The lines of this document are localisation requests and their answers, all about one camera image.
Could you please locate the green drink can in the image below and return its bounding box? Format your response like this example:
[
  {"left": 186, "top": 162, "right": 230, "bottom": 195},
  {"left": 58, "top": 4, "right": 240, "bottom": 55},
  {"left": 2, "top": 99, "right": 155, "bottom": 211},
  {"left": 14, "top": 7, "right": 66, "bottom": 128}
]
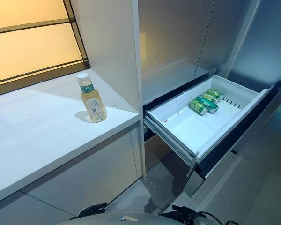
[
  {"left": 202, "top": 89, "right": 224, "bottom": 104},
  {"left": 189, "top": 99, "right": 208, "bottom": 116},
  {"left": 196, "top": 95, "right": 219, "bottom": 114}
]

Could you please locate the white counter cabinet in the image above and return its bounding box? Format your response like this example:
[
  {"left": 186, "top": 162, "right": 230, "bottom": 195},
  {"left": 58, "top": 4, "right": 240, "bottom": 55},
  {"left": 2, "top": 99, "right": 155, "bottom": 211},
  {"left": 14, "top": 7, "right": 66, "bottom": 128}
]
[{"left": 0, "top": 67, "right": 143, "bottom": 225}]

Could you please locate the silver robot torso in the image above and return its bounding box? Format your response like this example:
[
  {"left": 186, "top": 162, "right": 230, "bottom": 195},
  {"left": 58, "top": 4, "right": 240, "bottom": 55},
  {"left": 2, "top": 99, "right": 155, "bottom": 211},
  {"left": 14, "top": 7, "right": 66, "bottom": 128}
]
[{"left": 69, "top": 211, "right": 202, "bottom": 225}]

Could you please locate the dark framed amber window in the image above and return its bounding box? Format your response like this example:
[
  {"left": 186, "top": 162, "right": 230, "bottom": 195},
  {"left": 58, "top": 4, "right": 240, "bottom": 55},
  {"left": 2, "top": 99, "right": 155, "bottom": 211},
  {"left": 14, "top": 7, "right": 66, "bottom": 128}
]
[{"left": 0, "top": 0, "right": 89, "bottom": 99}]

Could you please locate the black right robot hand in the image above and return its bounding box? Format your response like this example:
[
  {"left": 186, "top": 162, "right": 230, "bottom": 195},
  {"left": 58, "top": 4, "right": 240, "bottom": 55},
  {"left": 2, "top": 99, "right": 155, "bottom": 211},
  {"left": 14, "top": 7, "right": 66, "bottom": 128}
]
[{"left": 159, "top": 204, "right": 196, "bottom": 220}]

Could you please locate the white tall cabinet panel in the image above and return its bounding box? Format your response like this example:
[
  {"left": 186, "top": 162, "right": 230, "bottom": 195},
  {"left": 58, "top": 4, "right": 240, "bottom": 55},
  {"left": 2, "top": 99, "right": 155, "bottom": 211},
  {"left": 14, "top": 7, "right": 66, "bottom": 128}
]
[{"left": 69, "top": 0, "right": 147, "bottom": 181}]

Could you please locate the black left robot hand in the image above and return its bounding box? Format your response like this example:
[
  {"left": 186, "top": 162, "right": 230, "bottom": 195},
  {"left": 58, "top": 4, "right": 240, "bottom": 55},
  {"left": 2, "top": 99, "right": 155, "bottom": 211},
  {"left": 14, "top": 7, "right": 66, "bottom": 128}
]
[{"left": 78, "top": 202, "right": 108, "bottom": 218}]

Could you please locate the yellow tea bottle white cap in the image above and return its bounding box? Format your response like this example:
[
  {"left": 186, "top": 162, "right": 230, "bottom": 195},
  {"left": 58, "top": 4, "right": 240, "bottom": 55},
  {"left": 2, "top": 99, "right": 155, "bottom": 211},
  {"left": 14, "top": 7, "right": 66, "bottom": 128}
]
[{"left": 76, "top": 72, "right": 107, "bottom": 124}]

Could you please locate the white fridge drawer steel front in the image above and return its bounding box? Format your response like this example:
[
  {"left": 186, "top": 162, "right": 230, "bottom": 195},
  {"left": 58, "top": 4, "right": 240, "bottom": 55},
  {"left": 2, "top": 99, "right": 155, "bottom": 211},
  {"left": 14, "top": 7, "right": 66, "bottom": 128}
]
[{"left": 143, "top": 75, "right": 281, "bottom": 199}]

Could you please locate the stainless steel fridge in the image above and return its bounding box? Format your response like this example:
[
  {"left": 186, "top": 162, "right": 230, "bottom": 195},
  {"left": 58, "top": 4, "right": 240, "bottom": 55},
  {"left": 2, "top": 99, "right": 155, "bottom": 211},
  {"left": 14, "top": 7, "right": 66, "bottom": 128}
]
[{"left": 138, "top": 0, "right": 281, "bottom": 171}]

